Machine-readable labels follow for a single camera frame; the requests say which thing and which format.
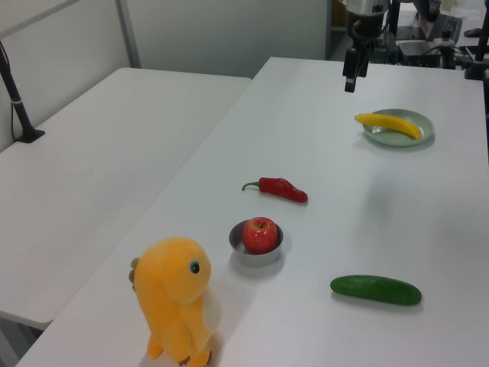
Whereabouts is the yellow plush bird toy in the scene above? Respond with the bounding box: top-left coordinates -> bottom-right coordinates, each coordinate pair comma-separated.
129,236 -> 223,365

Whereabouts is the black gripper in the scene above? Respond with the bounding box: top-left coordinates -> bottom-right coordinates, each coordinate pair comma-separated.
342,11 -> 384,93

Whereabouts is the pale green plate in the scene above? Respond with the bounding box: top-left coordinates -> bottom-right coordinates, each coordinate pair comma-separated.
361,109 -> 436,148

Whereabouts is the green cucumber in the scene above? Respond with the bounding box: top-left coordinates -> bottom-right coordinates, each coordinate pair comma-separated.
329,274 -> 423,307

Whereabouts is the small grey metal bowl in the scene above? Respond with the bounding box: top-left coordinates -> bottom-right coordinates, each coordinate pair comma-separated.
228,219 -> 284,268

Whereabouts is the black electronics box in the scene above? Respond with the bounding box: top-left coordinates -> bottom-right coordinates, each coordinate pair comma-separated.
396,37 -> 445,67

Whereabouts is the grey partition post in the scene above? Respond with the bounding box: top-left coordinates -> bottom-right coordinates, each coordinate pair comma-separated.
114,0 -> 141,69

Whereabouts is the red chili pepper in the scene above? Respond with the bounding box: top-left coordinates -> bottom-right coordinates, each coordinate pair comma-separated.
241,177 -> 309,203

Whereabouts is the black keyboard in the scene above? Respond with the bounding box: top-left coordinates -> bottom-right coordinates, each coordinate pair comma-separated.
426,14 -> 464,43

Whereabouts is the red apple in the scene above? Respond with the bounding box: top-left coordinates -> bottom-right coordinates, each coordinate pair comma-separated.
241,216 -> 279,255

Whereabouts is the black camera stand pole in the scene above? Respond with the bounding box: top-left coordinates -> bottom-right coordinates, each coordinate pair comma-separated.
0,37 -> 46,145

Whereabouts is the black clamp stand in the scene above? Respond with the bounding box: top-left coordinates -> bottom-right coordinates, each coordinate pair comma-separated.
463,26 -> 489,81

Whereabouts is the yellow banana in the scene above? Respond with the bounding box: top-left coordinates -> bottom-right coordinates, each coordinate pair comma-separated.
354,112 -> 421,140

